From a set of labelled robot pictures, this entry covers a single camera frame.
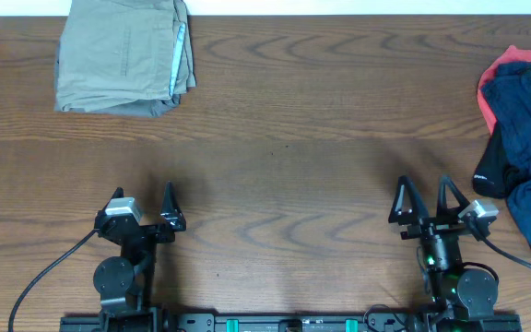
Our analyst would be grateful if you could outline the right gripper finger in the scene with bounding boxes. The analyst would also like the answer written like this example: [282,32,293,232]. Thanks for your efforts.
[435,173,472,220]
[388,175,429,226]

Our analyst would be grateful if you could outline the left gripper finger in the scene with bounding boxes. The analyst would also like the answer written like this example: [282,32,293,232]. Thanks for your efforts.
[110,187,124,200]
[160,182,186,231]

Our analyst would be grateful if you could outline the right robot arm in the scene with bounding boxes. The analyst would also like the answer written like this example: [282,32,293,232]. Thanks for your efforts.
[388,175,499,331]

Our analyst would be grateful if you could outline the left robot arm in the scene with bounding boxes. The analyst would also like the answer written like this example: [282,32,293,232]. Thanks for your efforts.
[93,183,186,331]

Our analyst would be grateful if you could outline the black garment with logo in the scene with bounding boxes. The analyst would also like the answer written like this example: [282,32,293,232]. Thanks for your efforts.
[472,123,522,199]

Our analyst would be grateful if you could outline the folded khaki trousers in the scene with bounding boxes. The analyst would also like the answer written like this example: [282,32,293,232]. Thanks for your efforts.
[53,0,196,117]

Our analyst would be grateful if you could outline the red garment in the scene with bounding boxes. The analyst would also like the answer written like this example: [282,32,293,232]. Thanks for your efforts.
[476,44,531,136]

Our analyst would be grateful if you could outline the left black cable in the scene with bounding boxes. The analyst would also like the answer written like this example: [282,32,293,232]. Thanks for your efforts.
[7,229,99,332]

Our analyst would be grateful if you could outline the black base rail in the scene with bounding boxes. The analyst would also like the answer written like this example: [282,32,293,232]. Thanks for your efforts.
[59,312,523,332]

